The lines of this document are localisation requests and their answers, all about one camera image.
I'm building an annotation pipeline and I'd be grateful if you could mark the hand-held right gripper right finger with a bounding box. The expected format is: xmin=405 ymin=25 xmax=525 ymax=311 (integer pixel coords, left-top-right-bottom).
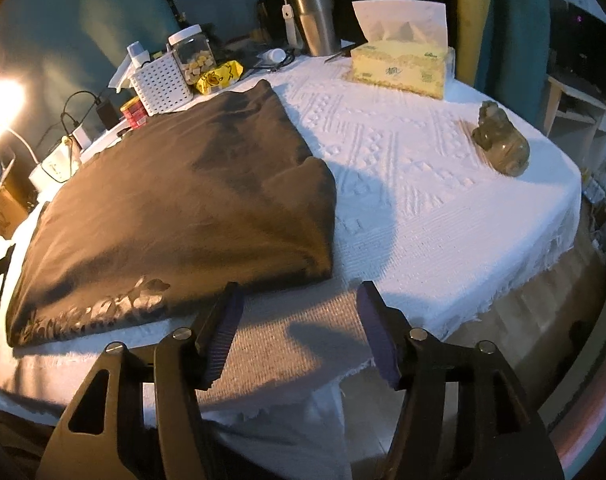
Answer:
xmin=356 ymin=280 xmax=566 ymax=480

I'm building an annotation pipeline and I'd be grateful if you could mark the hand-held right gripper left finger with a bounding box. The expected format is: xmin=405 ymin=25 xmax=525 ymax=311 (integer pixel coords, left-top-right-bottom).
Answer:
xmin=35 ymin=281 xmax=246 ymax=480

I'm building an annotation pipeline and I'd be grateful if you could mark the brown t-shirt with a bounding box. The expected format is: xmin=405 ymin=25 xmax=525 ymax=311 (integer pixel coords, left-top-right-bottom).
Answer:
xmin=5 ymin=78 xmax=338 ymax=349

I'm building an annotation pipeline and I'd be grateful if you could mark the brown cardboard box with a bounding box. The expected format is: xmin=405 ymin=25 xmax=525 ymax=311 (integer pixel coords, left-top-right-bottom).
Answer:
xmin=0 ymin=186 xmax=37 ymax=250

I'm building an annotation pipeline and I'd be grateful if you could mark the white textured tablecloth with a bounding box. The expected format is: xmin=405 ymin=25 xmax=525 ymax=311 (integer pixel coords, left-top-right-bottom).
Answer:
xmin=0 ymin=50 xmax=584 ymax=480

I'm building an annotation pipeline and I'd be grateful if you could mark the white desk lamp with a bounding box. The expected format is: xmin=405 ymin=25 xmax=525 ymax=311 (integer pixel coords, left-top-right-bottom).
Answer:
xmin=0 ymin=65 xmax=48 ymax=186

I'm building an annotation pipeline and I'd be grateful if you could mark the black charger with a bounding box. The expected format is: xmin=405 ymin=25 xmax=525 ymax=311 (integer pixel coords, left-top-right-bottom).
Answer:
xmin=97 ymin=100 xmax=122 ymax=129

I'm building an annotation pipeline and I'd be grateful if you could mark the red can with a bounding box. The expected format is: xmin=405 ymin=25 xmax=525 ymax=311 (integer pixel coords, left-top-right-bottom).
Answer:
xmin=120 ymin=98 xmax=149 ymax=131

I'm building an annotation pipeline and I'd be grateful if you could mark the crumpled white tissue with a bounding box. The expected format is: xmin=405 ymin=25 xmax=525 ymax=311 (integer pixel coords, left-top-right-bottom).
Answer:
xmin=108 ymin=55 xmax=134 ymax=92

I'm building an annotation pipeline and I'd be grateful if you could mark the white plastic basket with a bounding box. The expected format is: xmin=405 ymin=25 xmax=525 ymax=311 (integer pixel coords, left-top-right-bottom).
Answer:
xmin=130 ymin=52 xmax=196 ymax=115

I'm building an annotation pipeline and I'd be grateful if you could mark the white and blue bottle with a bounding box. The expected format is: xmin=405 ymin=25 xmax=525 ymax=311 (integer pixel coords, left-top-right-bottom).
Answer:
xmin=127 ymin=41 xmax=152 ymax=67

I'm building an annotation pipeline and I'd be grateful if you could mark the yellow plastic bag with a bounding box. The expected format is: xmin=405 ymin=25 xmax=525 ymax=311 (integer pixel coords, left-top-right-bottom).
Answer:
xmin=195 ymin=60 xmax=245 ymax=95

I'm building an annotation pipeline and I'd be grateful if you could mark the yellow tissue box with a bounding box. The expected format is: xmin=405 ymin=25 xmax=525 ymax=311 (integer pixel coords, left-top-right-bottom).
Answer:
xmin=344 ymin=0 xmax=456 ymax=100

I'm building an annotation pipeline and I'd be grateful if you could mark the glass jar with white lid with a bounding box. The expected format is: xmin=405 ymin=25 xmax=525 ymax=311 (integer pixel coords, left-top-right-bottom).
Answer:
xmin=168 ymin=25 xmax=218 ymax=86

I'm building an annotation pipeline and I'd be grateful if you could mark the wooden shelf unit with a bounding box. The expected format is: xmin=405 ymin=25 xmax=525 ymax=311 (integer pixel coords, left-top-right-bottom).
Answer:
xmin=543 ymin=72 xmax=606 ymax=149

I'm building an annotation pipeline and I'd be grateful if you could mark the black box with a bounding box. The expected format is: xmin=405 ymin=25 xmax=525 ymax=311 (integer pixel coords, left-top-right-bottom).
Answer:
xmin=257 ymin=0 xmax=289 ymax=44

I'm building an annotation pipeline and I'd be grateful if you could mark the stainless steel tumbler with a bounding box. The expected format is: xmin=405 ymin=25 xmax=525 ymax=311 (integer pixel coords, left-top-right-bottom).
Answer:
xmin=283 ymin=0 xmax=342 ymax=57

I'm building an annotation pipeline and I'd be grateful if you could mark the teal curtain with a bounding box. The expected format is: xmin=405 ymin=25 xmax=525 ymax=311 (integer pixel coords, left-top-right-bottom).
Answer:
xmin=475 ymin=0 xmax=552 ymax=137

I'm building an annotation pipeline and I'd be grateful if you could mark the yellow curtain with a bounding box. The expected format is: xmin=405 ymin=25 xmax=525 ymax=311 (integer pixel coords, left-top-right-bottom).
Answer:
xmin=455 ymin=0 xmax=494 ymax=87

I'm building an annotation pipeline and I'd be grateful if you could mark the black appliance with red light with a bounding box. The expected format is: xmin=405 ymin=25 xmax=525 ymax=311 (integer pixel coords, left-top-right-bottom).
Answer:
xmin=550 ymin=0 xmax=606 ymax=74

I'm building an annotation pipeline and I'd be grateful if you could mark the black charger cable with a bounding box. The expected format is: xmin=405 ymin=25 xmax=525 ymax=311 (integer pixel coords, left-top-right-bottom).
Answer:
xmin=60 ymin=91 xmax=106 ymax=134

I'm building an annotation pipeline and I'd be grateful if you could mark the white tumbler strap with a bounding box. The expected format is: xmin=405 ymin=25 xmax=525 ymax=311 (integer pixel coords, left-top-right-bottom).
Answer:
xmin=282 ymin=2 xmax=304 ymax=51

